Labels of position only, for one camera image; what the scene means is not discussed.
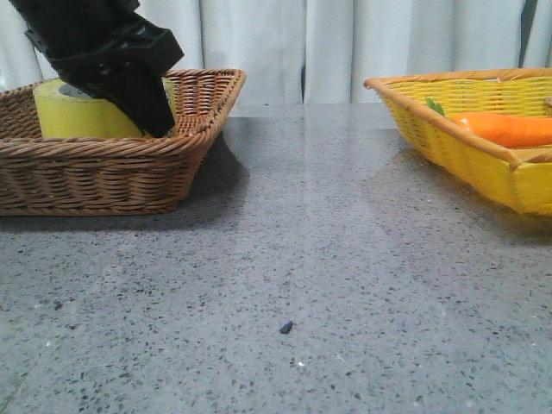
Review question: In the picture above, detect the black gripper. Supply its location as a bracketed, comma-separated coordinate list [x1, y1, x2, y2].
[10, 1, 184, 138]

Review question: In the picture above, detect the yellow tape roll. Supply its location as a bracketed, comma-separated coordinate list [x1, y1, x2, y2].
[33, 78, 176, 139]

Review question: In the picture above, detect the brown wicker basket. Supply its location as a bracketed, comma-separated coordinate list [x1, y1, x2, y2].
[1, 68, 247, 216]

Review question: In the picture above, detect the white pleated curtain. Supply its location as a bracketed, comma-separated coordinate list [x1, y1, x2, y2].
[0, 0, 552, 106]

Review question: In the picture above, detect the small black debris piece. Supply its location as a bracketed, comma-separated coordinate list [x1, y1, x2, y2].
[279, 321, 293, 335]

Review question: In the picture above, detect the orange toy carrot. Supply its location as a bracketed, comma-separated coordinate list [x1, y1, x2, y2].
[424, 97, 552, 148]

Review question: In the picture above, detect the yellow wicker basket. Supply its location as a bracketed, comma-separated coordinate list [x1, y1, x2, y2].
[364, 68, 551, 216]

